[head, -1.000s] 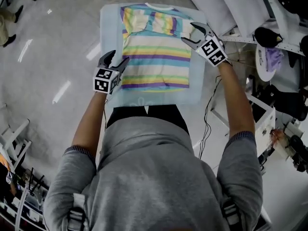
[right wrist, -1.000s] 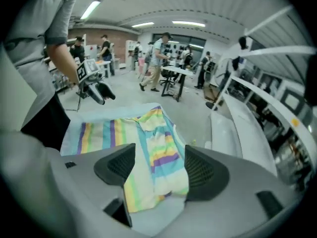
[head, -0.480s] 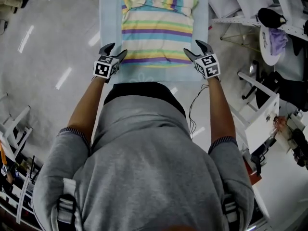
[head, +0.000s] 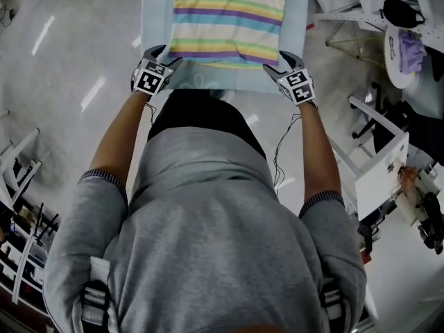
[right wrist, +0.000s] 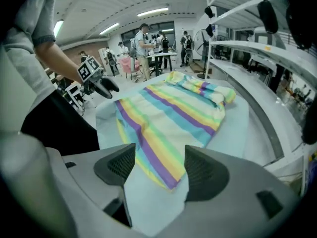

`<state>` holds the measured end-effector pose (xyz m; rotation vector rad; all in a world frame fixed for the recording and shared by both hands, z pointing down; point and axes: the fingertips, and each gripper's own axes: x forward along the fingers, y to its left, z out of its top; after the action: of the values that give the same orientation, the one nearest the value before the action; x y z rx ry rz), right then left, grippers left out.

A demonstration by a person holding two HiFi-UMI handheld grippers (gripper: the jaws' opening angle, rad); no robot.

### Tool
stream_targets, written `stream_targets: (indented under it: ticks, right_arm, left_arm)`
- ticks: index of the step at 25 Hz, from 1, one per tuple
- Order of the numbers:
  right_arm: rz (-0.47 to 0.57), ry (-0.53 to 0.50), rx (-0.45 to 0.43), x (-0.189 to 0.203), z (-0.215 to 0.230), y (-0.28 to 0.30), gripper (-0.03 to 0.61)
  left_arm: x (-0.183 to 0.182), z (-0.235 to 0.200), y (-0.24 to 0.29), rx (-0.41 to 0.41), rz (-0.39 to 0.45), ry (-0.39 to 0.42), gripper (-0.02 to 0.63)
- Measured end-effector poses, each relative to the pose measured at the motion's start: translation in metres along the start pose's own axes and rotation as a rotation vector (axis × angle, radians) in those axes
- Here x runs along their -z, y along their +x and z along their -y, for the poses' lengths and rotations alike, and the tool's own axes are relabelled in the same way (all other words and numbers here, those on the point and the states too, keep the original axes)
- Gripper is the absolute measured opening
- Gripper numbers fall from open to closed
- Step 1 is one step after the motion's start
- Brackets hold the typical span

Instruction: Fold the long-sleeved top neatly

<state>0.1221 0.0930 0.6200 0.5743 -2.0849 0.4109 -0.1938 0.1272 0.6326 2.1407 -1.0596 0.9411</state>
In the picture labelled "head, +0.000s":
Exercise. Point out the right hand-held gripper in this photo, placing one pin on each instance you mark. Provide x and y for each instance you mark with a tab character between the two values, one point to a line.
298	89

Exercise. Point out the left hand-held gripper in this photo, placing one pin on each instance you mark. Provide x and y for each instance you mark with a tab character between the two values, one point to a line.
151	80

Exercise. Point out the pastel striped shirt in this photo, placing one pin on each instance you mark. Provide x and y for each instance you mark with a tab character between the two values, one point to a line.
225	30

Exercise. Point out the person's left forearm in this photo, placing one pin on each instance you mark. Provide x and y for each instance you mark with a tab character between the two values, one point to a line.
118	141

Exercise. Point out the person's right forearm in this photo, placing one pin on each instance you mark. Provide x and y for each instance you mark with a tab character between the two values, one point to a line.
319	158

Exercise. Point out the light blue padded table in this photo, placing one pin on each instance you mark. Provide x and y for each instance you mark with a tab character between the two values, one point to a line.
156	19

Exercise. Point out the red stick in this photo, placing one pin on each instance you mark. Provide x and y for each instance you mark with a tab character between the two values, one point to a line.
309	26

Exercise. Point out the person's white shoe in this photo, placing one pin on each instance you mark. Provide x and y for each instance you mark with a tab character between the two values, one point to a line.
229	95

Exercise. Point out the person's black trousers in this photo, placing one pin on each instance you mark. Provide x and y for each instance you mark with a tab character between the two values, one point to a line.
201	113

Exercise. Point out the yellow metal table legs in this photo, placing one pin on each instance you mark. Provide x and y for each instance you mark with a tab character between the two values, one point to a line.
354	47

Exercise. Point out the black-rimmed glasses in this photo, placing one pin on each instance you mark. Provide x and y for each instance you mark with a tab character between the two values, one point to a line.
393	49

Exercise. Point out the round white side table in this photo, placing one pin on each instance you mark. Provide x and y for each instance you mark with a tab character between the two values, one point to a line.
399	79

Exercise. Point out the crumpled purple cloth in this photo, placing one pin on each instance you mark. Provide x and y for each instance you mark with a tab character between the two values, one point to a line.
412	52

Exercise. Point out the black hanging cap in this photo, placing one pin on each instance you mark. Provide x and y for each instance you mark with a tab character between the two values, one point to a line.
402	12

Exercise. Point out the black office chair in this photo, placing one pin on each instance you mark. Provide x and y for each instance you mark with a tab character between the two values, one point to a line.
409	123

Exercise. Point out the white square stool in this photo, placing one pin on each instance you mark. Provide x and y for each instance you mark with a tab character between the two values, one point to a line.
378	193

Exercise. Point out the person's grey sweatshirt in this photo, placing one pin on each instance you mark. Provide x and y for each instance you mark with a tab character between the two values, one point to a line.
208	238

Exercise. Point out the black metal rack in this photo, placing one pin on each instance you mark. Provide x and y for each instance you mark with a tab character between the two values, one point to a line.
43	224

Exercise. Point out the white cluttered shelf unit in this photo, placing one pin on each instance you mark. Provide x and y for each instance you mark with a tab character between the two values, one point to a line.
21	265

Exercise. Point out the white frame stand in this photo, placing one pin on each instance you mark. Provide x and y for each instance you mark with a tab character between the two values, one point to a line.
17	158

